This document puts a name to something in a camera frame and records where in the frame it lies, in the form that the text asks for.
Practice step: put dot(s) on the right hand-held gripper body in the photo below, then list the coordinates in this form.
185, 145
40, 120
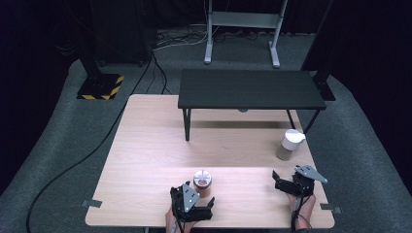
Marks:
302, 186

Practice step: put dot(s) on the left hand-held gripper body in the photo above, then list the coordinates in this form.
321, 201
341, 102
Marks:
189, 197

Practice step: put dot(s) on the orange spice jar silver lid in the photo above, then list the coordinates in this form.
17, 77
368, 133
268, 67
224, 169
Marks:
202, 184

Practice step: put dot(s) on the black low shelf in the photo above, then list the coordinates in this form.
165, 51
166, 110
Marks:
249, 89

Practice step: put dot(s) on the person's right hand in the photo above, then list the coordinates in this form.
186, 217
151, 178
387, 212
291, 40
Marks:
306, 207

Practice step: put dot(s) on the person's left hand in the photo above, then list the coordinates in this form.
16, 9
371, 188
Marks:
173, 226

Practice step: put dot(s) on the grey tape strip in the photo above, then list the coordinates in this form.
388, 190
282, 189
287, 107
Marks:
91, 203
331, 208

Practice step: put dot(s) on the small grey disc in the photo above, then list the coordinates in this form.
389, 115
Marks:
243, 110

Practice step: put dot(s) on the black stand with striped base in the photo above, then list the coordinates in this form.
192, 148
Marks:
100, 86

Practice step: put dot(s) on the grey metal stand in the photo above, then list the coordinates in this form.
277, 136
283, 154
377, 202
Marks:
243, 20

